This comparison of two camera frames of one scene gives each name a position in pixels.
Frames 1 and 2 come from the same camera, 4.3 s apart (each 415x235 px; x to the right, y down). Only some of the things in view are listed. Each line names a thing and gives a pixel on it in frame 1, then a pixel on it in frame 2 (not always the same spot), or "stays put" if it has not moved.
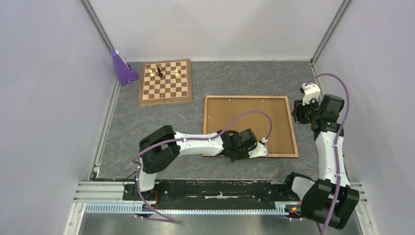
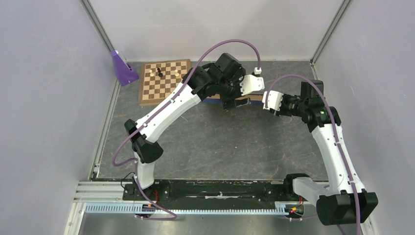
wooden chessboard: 165,82 stays put
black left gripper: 245,155 -> 229,103
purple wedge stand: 125,75 stays put
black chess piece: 160,74 stays put
